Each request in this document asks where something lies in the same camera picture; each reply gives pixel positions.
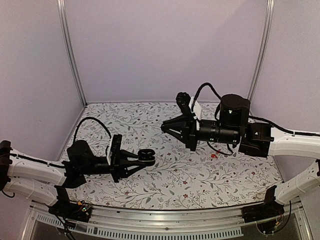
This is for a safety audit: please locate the aluminium frame post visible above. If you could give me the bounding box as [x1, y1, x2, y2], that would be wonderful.
[56, 0, 88, 107]
[246, 0, 275, 101]

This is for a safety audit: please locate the floral patterned table mat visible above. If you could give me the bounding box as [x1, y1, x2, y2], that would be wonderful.
[68, 102, 282, 210]

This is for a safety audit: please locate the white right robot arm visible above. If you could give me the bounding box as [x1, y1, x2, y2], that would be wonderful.
[161, 92, 320, 218]

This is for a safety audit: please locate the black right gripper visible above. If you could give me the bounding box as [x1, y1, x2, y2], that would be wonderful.
[161, 113, 240, 152]

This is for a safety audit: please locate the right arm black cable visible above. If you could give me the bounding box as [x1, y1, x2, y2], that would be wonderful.
[194, 82, 223, 101]

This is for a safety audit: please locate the black earbud charging case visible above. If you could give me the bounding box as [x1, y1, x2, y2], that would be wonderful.
[137, 149, 156, 166]

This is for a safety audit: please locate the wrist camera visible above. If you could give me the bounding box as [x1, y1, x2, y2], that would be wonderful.
[175, 92, 192, 117]
[106, 138, 119, 166]

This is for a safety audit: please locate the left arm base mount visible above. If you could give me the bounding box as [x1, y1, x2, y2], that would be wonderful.
[48, 186, 92, 223]

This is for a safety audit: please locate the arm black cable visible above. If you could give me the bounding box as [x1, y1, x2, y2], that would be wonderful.
[194, 82, 223, 101]
[73, 116, 113, 148]

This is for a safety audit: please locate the left aluminium frame post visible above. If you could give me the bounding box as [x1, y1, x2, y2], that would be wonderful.
[56, 0, 88, 107]

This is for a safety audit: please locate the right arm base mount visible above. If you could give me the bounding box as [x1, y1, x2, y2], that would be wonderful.
[241, 185, 285, 223]

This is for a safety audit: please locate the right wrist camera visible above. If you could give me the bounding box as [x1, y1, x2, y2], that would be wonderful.
[175, 92, 192, 117]

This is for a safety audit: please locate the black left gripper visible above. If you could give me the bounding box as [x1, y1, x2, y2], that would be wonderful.
[80, 150, 146, 183]

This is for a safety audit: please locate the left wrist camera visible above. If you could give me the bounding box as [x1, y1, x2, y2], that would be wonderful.
[106, 138, 119, 166]

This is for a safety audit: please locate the right aluminium frame post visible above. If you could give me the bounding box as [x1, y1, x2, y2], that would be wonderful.
[246, 0, 275, 101]

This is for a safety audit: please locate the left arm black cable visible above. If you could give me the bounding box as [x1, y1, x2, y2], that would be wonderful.
[73, 116, 113, 148]

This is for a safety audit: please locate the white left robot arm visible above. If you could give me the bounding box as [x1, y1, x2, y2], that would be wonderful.
[0, 134, 156, 217]

